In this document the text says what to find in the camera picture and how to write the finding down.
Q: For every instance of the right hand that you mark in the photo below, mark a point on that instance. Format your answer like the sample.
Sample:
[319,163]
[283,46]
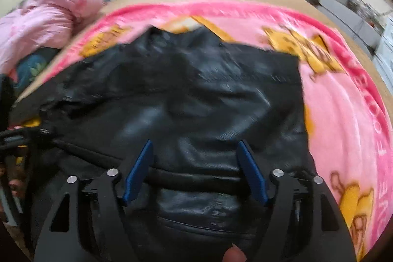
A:
[234,254]

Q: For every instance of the black leather jacket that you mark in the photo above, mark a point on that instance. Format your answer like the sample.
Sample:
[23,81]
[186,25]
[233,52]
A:
[195,98]

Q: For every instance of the blue floral pillow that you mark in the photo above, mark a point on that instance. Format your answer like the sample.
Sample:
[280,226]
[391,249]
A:
[30,67]

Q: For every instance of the pink quilt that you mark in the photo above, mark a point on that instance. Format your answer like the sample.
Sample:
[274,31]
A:
[42,23]

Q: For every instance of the left hand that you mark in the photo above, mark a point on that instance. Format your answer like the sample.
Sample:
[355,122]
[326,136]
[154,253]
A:
[15,186]

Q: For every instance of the pink cartoon blanket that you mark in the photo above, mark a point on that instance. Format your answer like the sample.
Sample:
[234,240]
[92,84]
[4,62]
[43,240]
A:
[335,214]

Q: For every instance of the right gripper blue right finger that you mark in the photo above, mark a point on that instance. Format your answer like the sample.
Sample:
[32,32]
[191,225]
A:
[252,172]

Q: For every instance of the white desk with clutter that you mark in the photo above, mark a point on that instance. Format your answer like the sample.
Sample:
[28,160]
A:
[351,23]

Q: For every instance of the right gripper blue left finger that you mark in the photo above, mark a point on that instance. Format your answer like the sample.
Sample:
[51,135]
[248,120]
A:
[138,172]

